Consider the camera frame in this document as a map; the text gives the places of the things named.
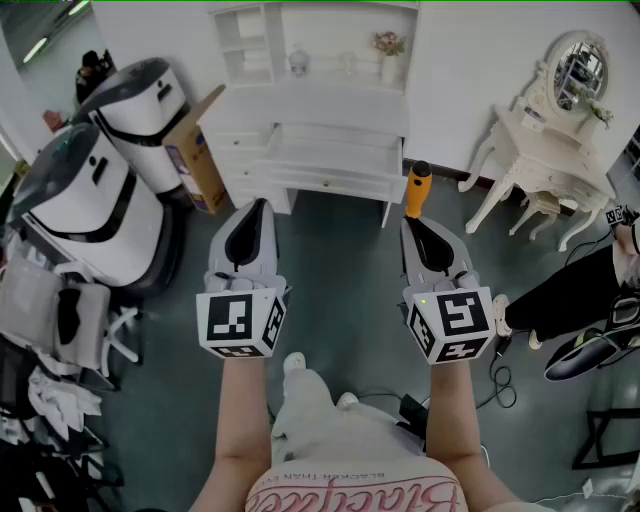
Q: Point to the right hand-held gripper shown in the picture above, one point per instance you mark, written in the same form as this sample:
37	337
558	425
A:
460	280

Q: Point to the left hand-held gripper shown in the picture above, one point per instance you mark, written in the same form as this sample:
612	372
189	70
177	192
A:
250	280

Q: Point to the person's white shoe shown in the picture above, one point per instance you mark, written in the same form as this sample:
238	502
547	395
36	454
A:
346	400
295	362

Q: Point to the person's left white shoe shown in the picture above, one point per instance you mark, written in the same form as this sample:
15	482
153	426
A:
295	362

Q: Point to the white shirt with pink print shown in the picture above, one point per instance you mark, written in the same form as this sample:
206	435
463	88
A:
350	495

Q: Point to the white ornate stool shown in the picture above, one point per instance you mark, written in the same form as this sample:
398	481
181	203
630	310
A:
542	202

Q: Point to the person's right forearm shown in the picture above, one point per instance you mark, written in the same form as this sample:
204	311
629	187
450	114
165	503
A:
455	425

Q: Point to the white vase with flowers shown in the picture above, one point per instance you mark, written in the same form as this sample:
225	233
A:
389	55

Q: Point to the person's right white shoe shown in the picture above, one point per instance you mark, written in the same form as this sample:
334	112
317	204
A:
346	400

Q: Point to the clear glass jar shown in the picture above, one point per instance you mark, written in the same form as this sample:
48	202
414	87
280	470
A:
298	62

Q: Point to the small blue and white box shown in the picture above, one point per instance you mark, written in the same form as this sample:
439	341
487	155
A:
532	117

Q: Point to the clear drinking glass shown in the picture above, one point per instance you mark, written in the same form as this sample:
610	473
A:
348	62

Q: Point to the person's left forearm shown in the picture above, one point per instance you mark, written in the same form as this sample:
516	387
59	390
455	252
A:
240	425

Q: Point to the white ornate vanity table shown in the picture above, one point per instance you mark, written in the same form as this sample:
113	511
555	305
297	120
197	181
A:
540	160

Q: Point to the grey office chair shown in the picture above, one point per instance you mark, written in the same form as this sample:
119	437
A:
35	310

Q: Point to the white desk with hutch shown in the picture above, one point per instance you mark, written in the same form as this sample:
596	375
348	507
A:
310	107

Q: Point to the white crumpled cloth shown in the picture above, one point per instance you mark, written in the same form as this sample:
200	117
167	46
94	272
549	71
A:
60	400

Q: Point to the orange screwdriver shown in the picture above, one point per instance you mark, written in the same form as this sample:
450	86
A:
417	192

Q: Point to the brown cardboard box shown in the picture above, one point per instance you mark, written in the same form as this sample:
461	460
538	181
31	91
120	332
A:
197	165

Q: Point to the light grey trousers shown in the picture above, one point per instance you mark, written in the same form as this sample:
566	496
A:
330	430

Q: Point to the white and black robot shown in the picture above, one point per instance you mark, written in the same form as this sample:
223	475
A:
85	200
145	105

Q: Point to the red box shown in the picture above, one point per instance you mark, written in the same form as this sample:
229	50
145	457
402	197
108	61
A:
52	121

